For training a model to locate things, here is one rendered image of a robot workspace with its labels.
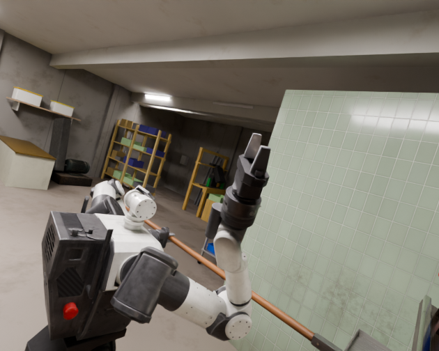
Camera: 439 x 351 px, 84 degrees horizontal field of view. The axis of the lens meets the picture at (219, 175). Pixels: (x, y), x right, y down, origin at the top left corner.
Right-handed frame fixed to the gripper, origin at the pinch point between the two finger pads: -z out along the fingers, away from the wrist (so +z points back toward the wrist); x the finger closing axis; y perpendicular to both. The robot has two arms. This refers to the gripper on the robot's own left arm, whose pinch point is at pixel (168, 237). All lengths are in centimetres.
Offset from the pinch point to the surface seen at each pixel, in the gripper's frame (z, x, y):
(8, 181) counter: -9, 103, -507
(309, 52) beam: -106, -169, -10
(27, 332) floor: 25, 118, -95
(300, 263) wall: -125, 12, 33
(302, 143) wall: -124, -91, 1
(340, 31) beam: -107, -186, 11
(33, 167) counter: -44, 68, -508
